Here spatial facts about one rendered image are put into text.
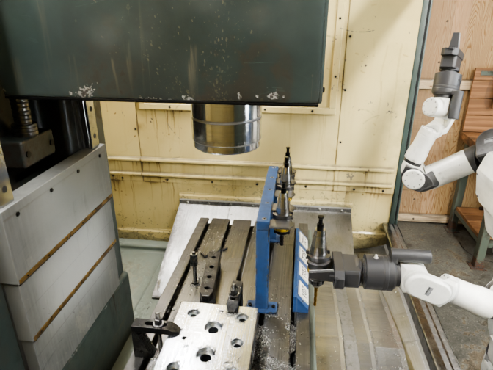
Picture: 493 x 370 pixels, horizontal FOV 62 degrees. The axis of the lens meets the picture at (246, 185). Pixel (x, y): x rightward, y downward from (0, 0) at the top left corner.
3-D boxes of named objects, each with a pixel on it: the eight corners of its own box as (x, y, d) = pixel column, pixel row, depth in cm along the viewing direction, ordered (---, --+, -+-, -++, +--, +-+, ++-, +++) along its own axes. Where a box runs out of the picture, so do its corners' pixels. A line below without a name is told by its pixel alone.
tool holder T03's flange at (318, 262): (304, 254, 108) (304, 245, 107) (327, 254, 108) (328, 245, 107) (307, 267, 102) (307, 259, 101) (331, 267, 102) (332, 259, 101)
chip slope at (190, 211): (346, 252, 216) (351, 208, 206) (364, 353, 152) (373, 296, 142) (182, 241, 227) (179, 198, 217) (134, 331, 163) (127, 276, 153)
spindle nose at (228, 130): (196, 135, 103) (194, 86, 99) (260, 135, 103) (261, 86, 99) (188, 156, 89) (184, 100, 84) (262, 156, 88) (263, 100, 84)
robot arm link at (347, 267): (332, 239, 109) (378, 242, 108) (330, 270, 113) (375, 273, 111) (336, 266, 97) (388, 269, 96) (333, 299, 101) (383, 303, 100)
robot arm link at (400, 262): (374, 274, 111) (418, 277, 110) (381, 297, 101) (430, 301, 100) (378, 236, 107) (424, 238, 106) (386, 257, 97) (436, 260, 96)
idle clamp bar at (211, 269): (221, 266, 155) (221, 251, 153) (214, 312, 132) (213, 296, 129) (208, 265, 155) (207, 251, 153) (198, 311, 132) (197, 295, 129)
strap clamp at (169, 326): (183, 352, 116) (180, 310, 110) (180, 361, 113) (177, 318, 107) (139, 348, 118) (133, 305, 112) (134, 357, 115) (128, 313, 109)
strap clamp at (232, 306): (243, 308, 133) (243, 269, 127) (237, 338, 121) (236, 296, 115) (232, 307, 134) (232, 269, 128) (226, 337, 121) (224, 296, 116)
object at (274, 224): (293, 222, 123) (293, 219, 122) (293, 230, 118) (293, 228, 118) (270, 220, 123) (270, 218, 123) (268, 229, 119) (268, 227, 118)
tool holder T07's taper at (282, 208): (276, 208, 127) (276, 188, 125) (290, 209, 127) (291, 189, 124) (274, 214, 123) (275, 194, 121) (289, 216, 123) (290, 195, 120)
